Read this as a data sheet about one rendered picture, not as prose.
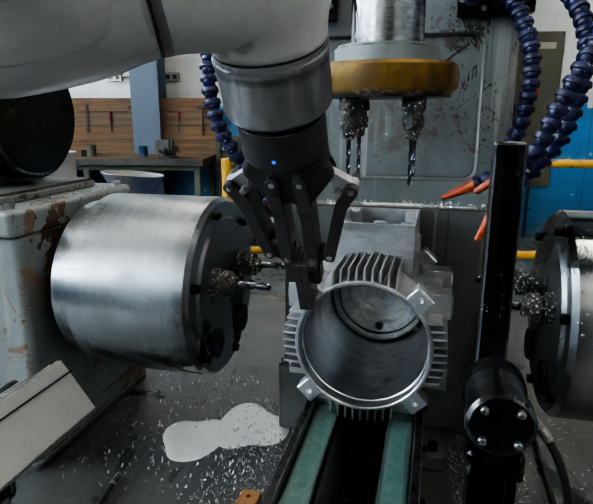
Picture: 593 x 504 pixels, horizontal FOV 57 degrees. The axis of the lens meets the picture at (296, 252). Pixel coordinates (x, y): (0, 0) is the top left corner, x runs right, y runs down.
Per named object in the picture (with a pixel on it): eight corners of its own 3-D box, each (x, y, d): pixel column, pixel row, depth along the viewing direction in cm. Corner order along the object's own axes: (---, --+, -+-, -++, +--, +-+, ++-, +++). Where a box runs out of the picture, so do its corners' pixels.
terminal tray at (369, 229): (346, 254, 81) (347, 206, 80) (420, 258, 79) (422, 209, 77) (330, 276, 70) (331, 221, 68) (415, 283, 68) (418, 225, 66)
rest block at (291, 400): (288, 408, 91) (287, 341, 88) (329, 413, 89) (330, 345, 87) (278, 428, 85) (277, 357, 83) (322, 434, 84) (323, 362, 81)
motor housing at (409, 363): (318, 346, 86) (319, 228, 82) (443, 360, 81) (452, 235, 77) (282, 411, 67) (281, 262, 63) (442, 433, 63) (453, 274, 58)
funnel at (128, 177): (120, 225, 237) (115, 166, 231) (174, 226, 235) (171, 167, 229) (96, 238, 212) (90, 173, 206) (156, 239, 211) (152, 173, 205)
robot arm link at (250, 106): (230, 20, 46) (243, 86, 50) (193, 70, 39) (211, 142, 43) (338, 16, 44) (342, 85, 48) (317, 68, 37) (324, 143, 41)
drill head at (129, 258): (83, 317, 100) (69, 180, 94) (276, 336, 91) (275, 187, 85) (-26, 380, 76) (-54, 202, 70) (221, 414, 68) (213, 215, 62)
